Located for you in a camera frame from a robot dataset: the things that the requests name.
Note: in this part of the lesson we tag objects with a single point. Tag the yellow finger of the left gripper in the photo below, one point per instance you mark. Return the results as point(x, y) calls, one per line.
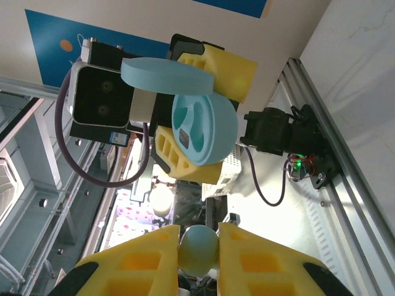
point(234, 74)
point(197, 174)

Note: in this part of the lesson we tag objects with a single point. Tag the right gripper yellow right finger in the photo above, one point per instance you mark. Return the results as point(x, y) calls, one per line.
point(262, 265)

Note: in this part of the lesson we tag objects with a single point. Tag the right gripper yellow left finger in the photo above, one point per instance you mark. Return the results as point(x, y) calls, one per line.
point(139, 262)

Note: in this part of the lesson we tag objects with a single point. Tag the blue earbud charging case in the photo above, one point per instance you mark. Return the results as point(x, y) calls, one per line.
point(216, 129)

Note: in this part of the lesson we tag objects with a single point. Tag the white perforated box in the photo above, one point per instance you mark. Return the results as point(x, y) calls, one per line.
point(230, 163)

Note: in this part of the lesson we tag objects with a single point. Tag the round white lamp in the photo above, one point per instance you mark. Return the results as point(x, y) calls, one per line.
point(160, 198)

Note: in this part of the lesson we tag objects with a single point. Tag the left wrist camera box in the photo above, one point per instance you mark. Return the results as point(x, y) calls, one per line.
point(102, 95)

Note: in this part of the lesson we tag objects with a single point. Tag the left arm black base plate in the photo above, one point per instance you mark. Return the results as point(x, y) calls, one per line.
point(322, 171)

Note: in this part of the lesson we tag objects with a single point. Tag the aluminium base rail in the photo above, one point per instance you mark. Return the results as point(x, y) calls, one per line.
point(355, 172)

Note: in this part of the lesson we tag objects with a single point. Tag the aluminium frame post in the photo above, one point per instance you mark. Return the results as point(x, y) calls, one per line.
point(31, 84)

